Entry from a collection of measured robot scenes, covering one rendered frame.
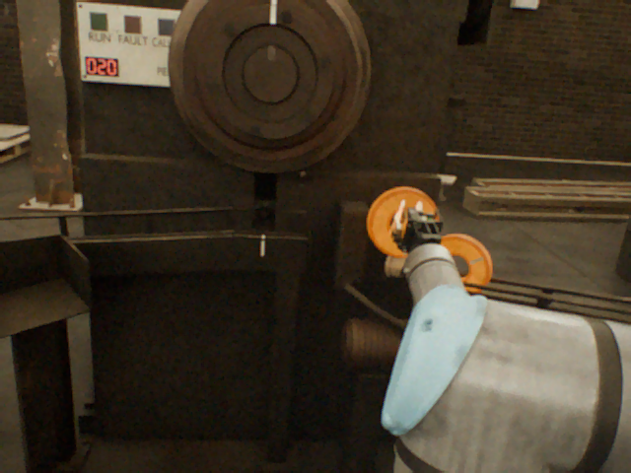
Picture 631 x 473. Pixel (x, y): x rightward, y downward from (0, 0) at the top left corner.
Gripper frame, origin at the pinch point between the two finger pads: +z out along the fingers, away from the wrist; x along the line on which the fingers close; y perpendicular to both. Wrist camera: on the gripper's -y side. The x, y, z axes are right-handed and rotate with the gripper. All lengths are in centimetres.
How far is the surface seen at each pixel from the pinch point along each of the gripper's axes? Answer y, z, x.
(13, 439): -90, 4, 102
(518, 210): -158, 277, -184
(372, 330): -32.1, -3.9, 2.4
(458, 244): -8.3, 1.3, -15.0
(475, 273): -13.1, -3.0, -19.1
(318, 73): 24.1, 17.6, 20.7
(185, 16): 31, 28, 51
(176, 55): 23, 26, 53
